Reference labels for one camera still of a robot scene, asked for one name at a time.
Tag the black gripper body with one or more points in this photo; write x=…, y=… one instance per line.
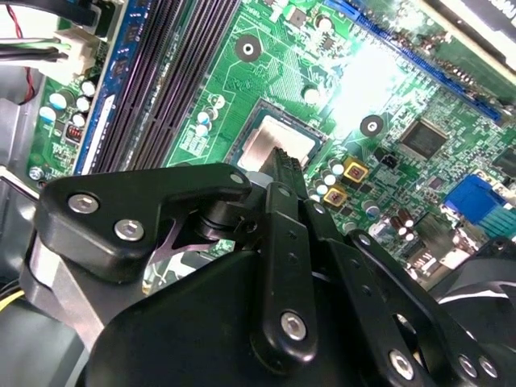
x=181, y=334

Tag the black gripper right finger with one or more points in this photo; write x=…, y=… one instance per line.
x=342, y=258

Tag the silver CPU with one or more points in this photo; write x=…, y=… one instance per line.
x=266, y=137

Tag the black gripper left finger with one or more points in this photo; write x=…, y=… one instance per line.
x=121, y=197

